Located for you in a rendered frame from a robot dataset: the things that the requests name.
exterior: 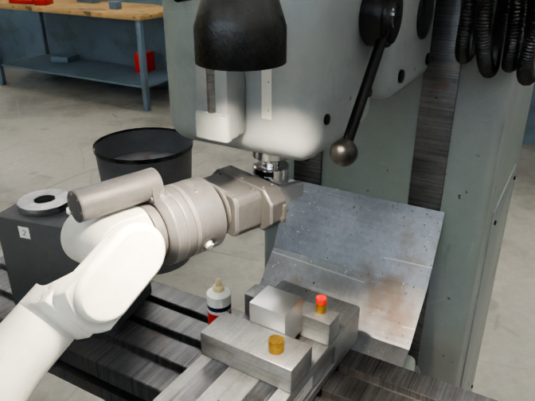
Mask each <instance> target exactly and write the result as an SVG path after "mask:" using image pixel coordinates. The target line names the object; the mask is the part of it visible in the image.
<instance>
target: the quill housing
mask: <svg viewBox="0 0 535 401"><path fill-rule="evenodd" d="M279 1H280V4H281V7H282V10H283V15H284V17H285V21H286V23H287V63H286V64H285V65H283V66H280V67H278V68H272V69H267V70H260V71H250V72H244V81H245V127H246V130H245V132H244V133H243V134H241V135H240V136H238V137H236V138H234V139H232V141H231V142H227V143H226V142H218V141H214V140H209V139H205V138H198V137H197V128H196V114H195V112H196V111H197V82H196V68H195V56H194V40H193V9H192V0H191V1H185V2H175V1H174V0H162V8H163V19H164V30H165V41H166V61H167V71H168V83H169V93H170V113H171V119H172V123H173V126H174V128H175V130H176V131H177V132H178V133H179V134H180V135H181V136H184V137H186V138H190V139H193V140H198V141H202V142H209V143H213V144H217V145H222V146H229V147H233V148H237V149H242V150H249V151H253V152H257V153H262V154H269V155H273V156H277V157H281V158H289V159H293V160H297V161H304V160H307V159H309V158H313V157H314V156H316V155H317V154H319V153H320V152H322V151H323V150H324V149H325V148H327V147H328V146H330V145H331V144H332V143H334V142H335V141H337V140H338V139H340V137H342V136H343V135H344V133H345V131H346V127H347V124H348V122H349V119H350V115H351V112H352V110H353V105H354V103H355V101H356V98H357V94H358V92H359V89H360V86H361V82H362V80H363V77H364V74H365V70H366V68H367V66H368V63H369V59H370V57H371V54H372V51H373V46H367V45H366V44H365V43H364V41H363V40H362V39H361V35H360V31H359V13H360V8H361V1H362V0H279Z"/></svg>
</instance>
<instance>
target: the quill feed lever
mask: <svg viewBox="0 0 535 401"><path fill-rule="evenodd" d="M402 16H403V0H362V1H361V8H360V13H359V31H360V35H361V39H362V40H363V41H364V43H365V44H366V45H367V46H373V51H372V54H371V57H370V59H369V63H368V66H367V68H366V70H365V74H364V77H363V80H362V82H361V86H360V89H359V92H358V94H357V98H356V101H355V103H354V105H353V110H352V112H351V115H350V119H349V122H348V124H347V127H346V131H345V133H344V136H343V139H339V140H337V141H336V142H334V143H333V144H332V146H331V148H330V159H331V161H332V162H333V163H334V164H335V165H337V166H340V167H347V166H350V165H352V164H353V163H354V162H355V161H356V159H357V154H358V151H357V147H356V145H355V144H354V143H353V140H354V138H355V135H356V133H357V129H358V126H359V123H360V121H361V117H362V114H363V112H364V110H365V105H366V103H367V100H368V98H369V93H370V91H371V88H372V86H373V81H374V79H375V76H376V74H377V70H378V67H379V64H380V62H381V58H382V55H383V52H384V50H385V48H388V47H389V46H390V45H391V44H392V43H394V41H395V40H396V38H397V36H398V33H399V31H400V25H401V21H402Z"/></svg>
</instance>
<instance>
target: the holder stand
mask: <svg viewBox="0 0 535 401"><path fill-rule="evenodd" d="M67 194H68V191H65V190H63V189H39V190H38V191H35V192H31V193H28V194H26V195H24V196H23V197H21V198H20V199H19V200H18V202H17V203H16V204H14V205H12V206H10V207H9V208H7V209H5V210H4V211H2V212H0V242H1V246H2V252H3V256H4V260H5V263H6V269H7V273H8V277H9V280H10V287H11V290H12V294H13V298H14V304H15V305H17V304H18V303H19V302H20V301H21V300H22V299H23V298H24V297H25V296H26V295H27V293H28V292H29V291H30V290H31V289H32V288H33V287H34V285H35V284H36V283H37V284H38V285H42V286H45V285H48V284H50V283H51V282H54V281H56V280H58V279H59V278H62V277H64V276H65V275H67V274H70V273H72V272H73V271H74V270H75V269H76V268H77V267H78V266H79V265H80V263H78V262H77V261H75V260H73V259H71V258H69V257H68V256H67V255H66V253H65V252H64V250H63V247H62V246H61V230H62V228H63V225H64V222H65V221H66V220H67V219H68V217H69V216H70V215H72V214H71V212H70V210H69V208H68V202H67ZM150 294H151V283H149V284H148V285H147V287H146V288H145V289H144V290H143V292H142V293H141V294H140V295H139V296H138V297H137V299H136V300H135V301H134V303H133V304H132V305H131V306H130V308H129V309H128V310H127V311H126V313H125V314H124V315H122V317H121V318H120V319H119V320H118V321H117V322H116V323H115V325H114V326H113V327H112V328H113V329H119V328H120V327H121V326H122V324H123V323H124V322H125V321H126V320H127V319H128V318H129V317H130V316H131V315H132V314H133V313H134V312H135V311H136V310H137V309H138V307H139V306H140V305H141V304H142V303H143V302H144V301H145V300H146V298H147V297H148V296H149V295H150Z"/></svg>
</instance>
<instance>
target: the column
mask: <svg viewBox="0 0 535 401"><path fill-rule="evenodd" d="M461 1H462V0H436V1H435V14H434V21H433V27H432V40H431V47H430V54H431V55H432V57H431V62H430V64H429V65H428V67H427V69H426V70H425V72H424V73H422V74H421V75H420V76H418V77H417V78H415V79H414V80H413V81H412V82H410V83H409V84H407V85H405V86H404V87H403V88H401V89H400V90H399V91H397V92H396V93H394V94H393V95H391V96H390V97H388V98H386V99H374V98H370V101H369V111H368V114H367V116H366V117H365V118H364V120H363V121H362V122H361V123H359V126H358V129H357V133H356V135H355V138H354V140H353V143H354V144H355V145H356V147H357V151H358V154H357V159H356V161H355V162H354V163H353V164H352V165H350V166H347V167H340V166H337V165H335V164H334V163H333V162H332V161H331V159H330V148H331V146H332V144H333V143H332V144H331V145H330V146H328V147H327V148H325V149H324V150H323V151H322V152H320V153H319V154H317V155H316V156H314V157H313V158H310V161H309V162H308V163H305V162H303V161H297V160H293V159H289V158H287V159H286V160H284V161H286V162H287V163H288V164H289V179H293V180H296V181H303V182H307V183H311V184H315V185H321V186H326V187H330V188H333V189H340V190H344V191H348V192H352V193H358V194H362V195H366V196H370V197H376V198H381V199H385V200H388V201H395V202H399V203H402V204H410V205H413V206H417V207H421V208H428V209H431V210H436V211H439V212H445V216H444V219H443V225H442V229H441V233H440V236H439V242H438V246H437V249H436V253H435V259H434V263H433V266H432V272H431V276H430V279H429V283H428V289H427V292H426V295H425V298H424V303H423V305H422V309H421V311H420V316H419V319H418V322H417V325H416V330H415V333H414V336H413V338H412V343H411V347H410V349H409V352H408V355H409V356H412V357H413V358H414V359H415V362H416V363H415V365H416V366H418V367H419V368H420V374H423V375H425V376H429V377H431V378H434V379H437V380H441V381H443V382H445V383H449V384H452V385H455V386H457V387H461V388H463V389H466V390H468V391H472V388H473V386H474V385H473V383H474V376H475V372H476V368H477V363H478V356H479V353H480V348H481V344H482V337H483V333H484V329H485V324H486V317H487V313H488V309H489V305H490V298H491V294H492V289H493V285H494V278H495V274H496V270H497V265H498V259H499V255H500V250H501V246H502V239H503V235H504V231H505V226H506V220H507V216H508V211H509V207H510V200H511V196H512V192H513V187H514V180H515V179H516V172H517V165H518V161H519V157H520V153H521V145H522V141H523V137H524V133H525V126H526V122H527V118H528V113H529V106H530V102H531V98H532V94H533V87H534V83H535V82H534V83H533V84H531V85H529V86H523V85H521V84H520V83H518V81H517V74H516V73H517V69H516V70H515V71H514V72H511V73H508V72H504V71H503V70H502V65H501V63H502V59H501V63H500V67H499V70H498V72H497V74H496V75H495V76H493V77H491V78H484V77H483V76H482V75H481V74H480V73H479V70H478V65H477V61H476V55H474V58H473V59H472V60H471V61H470V62H468V63H467V64H460V63H459V62H457V61H456V59H455V41H456V36H457V30H458V29H457V28H458V25H459V23H458V22H459V19H460V17H459V16H460V13H461V12H460V10H461V8H460V7H461V3H462V2H461Z"/></svg>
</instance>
